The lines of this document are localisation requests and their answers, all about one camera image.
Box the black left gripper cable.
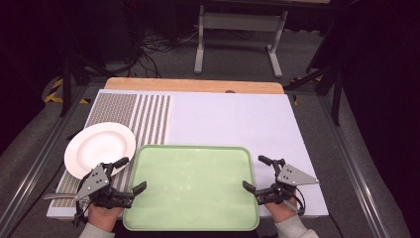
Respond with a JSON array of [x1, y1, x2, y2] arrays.
[[72, 199, 90, 228]]

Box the black tripod stand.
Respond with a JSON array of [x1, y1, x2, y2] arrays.
[[59, 54, 113, 117], [284, 63, 343, 127]]

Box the yellow black hazard tape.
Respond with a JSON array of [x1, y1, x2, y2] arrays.
[[44, 77, 91, 105]]

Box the grey metal desk frame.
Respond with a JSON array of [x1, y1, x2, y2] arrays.
[[193, 4, 289, 79]]

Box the person's left hand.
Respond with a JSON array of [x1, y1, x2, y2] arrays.
[[87, 201, 124, 233]]

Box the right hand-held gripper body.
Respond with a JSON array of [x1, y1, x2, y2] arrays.
[[256, 159, 321, 205]]

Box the white plate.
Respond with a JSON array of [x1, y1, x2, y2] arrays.
[[63, 121, 137, 180]]

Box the green tray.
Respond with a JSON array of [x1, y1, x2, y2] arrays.
[[122, 144, 261, 232]]

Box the person's right hand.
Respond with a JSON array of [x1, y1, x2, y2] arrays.
[[263, 196, 298, 224]]

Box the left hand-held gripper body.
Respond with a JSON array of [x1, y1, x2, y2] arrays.
[[43, 162, 135, 210]]

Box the wooden table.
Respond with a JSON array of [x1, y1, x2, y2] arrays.
[[104, 76, 285, 95]]

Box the striped grey placemat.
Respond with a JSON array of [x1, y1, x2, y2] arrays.
[[51, 92, 172, 209]]

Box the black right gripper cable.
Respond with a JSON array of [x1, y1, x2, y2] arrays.
[[290, 186, 307, 216]]

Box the black floor cables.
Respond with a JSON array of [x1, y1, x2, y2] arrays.
[[127, 29, 199, 78]]

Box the white table board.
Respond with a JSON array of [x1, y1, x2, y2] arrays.
[[46, 88, 330, 220]]

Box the aluminium floor rail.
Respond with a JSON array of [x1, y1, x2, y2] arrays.
[[318, 95, 389, 238], [0, 86, 100, 229]]

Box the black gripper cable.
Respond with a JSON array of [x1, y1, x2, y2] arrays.
[[290, 186, 307, 216], [72, 199, 90, 228]]

